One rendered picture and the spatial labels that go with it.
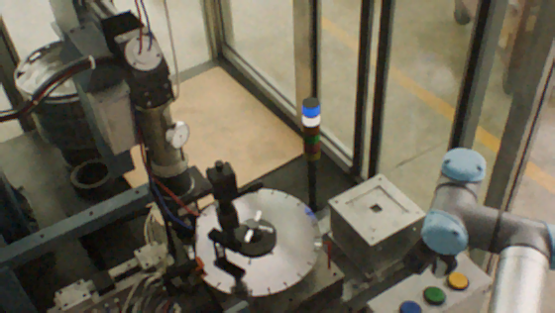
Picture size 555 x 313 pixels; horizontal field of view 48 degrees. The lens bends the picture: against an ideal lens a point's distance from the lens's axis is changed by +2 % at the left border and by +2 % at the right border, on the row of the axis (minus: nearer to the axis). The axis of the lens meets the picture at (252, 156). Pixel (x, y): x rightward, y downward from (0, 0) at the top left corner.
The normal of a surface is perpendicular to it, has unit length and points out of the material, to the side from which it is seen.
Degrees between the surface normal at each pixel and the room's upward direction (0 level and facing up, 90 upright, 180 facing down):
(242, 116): 0
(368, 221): 0
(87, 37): 0
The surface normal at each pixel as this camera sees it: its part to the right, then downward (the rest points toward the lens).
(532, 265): 0.18, -0.67
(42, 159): -0.08, -0.72
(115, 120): 0.51, 0.57
